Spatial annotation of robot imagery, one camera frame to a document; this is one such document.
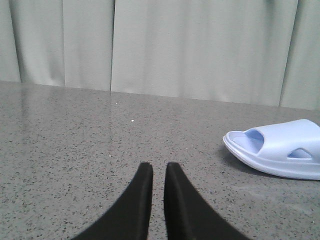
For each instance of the light blue slipper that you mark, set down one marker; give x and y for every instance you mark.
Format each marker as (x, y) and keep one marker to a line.
(289, 150)

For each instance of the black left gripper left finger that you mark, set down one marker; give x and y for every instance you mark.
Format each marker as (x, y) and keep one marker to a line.
(128, 218)

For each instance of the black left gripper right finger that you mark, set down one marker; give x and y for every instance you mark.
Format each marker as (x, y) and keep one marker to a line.
(187, 215)

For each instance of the grey-green pleated curtain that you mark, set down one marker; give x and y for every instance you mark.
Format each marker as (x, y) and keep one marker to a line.
(264, 52)

